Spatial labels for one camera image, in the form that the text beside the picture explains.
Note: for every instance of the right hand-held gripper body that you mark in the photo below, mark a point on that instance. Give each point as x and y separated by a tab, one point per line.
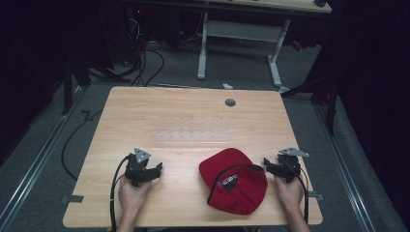
288	167

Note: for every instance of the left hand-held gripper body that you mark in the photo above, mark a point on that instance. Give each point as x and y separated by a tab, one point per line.
137	169

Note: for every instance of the red baseball cap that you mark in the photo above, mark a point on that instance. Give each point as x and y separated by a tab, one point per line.
237	193

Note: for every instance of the person's right hand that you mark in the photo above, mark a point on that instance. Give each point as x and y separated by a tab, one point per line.
290	193

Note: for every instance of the person's left hand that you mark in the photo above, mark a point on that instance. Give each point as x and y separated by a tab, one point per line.
132	196

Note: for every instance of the grey tape piece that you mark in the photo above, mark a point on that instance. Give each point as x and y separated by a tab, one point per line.
316	195
72	199

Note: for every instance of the black stand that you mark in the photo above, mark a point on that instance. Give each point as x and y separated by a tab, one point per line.
322	93
69	83

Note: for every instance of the small white scrap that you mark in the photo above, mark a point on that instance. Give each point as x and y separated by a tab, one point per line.
227	86

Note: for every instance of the small red object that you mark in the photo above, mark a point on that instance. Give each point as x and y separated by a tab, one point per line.
297	45

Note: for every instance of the white-framed desk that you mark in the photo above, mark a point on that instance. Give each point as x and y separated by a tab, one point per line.
241	30

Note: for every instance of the metal floor rail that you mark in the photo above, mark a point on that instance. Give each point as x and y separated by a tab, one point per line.
35	158
345	167

